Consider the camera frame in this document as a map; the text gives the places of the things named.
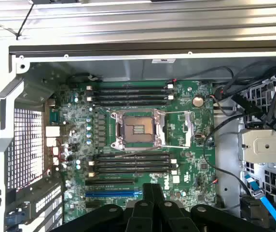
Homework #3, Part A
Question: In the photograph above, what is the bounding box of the CPU socket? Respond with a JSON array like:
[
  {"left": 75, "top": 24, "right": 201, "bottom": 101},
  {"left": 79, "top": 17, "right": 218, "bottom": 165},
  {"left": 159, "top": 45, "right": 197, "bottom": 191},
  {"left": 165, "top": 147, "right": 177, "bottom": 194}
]
[{"left": 110, "top": 108, "right": 168, "bottom": 151}]

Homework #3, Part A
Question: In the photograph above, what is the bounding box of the grey open PC case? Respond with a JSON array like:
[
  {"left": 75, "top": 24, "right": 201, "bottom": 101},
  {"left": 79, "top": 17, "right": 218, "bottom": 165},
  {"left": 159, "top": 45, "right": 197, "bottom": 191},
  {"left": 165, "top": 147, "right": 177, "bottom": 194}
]
[{"left": 0, "top": 44, "right": 276, "bottom": 232}]

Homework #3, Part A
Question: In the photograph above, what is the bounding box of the round coin battery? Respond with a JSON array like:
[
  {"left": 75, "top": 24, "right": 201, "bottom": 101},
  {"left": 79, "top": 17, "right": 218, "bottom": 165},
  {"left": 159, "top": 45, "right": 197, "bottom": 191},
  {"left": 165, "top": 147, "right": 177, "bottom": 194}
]
[{"left": 192, "top": 95, "right": 204, "bottom": 107}]

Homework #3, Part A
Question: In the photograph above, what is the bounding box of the green motherboard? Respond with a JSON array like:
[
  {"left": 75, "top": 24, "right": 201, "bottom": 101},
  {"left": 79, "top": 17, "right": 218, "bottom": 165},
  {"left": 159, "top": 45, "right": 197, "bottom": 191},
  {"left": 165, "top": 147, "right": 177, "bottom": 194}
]
[{"left": 55, "top": 79, "right": 218, "bottom": 223}]

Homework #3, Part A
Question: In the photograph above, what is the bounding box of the black RAM slot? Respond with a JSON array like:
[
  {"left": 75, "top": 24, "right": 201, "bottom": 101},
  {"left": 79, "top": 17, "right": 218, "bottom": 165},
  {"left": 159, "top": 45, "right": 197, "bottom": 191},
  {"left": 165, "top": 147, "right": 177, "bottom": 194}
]
[
  {"left": 87, "top": 88, "right": 175, "bottom": 95},
  {"left": 92, "top": 163, "right": 179, "bottom": 171},
  {"left": 89, "top": 157, "right": 178, "bottom": 166},
  {"left": 89, "top": 168, "right": 179, "bottom": 177},
  {"left": 86, "top": 83, "right": 175, "bottom": 90},
  {"left": 92, "top": 151, "right": 177, "bottom": 160},
  {"left": 86, "top": 94, "right": 175, "bottom": 102},
  {"left": 87, "top": 99, "right": 171, "bottom": 106}
]

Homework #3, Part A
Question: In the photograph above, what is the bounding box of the silver disk bay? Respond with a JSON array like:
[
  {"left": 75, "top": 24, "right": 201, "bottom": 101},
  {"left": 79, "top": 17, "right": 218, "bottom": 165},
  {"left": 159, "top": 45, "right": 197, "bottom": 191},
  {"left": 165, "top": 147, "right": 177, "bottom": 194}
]
[{"left": 239, "top": 79, "right": 276, "bottom": 213}]

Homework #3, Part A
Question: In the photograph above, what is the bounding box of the thin black table wire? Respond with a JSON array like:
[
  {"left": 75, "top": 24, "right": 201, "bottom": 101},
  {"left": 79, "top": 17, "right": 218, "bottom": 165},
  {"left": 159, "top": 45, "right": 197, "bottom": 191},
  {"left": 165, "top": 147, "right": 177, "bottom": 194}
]
[{"left": 16, "top": 2, "right": 35, "bottom": 41}]

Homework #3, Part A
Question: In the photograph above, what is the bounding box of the blue expansion slot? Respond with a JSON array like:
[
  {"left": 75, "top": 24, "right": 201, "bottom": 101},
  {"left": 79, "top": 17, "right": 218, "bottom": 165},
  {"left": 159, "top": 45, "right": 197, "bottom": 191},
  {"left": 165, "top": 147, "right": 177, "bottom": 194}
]
[{"left": 84, "top": 190, "right": 143, "bottom": 198}]

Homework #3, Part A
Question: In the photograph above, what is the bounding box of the long black expansion slot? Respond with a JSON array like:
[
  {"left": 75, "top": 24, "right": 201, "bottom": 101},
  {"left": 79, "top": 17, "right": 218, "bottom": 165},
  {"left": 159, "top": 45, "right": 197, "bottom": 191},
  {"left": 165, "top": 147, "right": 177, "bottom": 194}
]
[{"left": 84, "top": 178, "right": 139, "bottom": 186}]

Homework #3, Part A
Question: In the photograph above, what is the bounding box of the light blue flat wire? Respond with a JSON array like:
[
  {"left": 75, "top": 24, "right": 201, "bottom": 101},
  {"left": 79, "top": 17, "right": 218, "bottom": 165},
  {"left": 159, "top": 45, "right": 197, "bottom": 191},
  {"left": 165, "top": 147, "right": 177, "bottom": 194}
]
[{"left": 248, "top": 180, "right": 276, "bottom": 232}]

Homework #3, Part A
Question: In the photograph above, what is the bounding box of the thin metal locking lever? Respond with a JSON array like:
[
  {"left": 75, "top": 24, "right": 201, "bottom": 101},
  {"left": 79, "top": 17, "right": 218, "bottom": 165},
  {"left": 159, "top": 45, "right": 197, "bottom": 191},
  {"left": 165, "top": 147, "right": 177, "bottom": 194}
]
[
  {"left": 162, "top": 110, "right": 192, "bottom": 116},
  {"left": 162, "top": 144, "right": 190, "bottom": 149}
]

